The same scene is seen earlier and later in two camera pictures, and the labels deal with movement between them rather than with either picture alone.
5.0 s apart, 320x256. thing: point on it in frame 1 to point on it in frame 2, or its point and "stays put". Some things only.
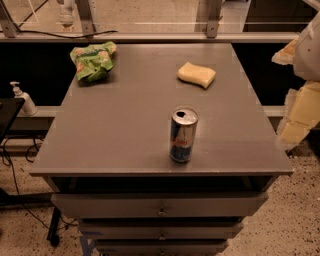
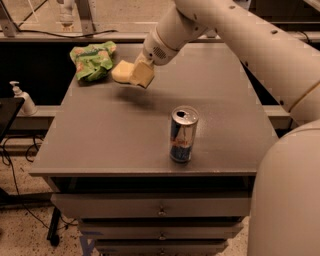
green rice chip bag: x=93 y=62 stays put
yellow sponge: x=196 y=74 to x=122 y=71
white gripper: x=308 y=55 to x=155 y=49
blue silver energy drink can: x=183 y=129 stays put
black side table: x=9 y=110 stays put
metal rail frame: x=9 y=32 stays put
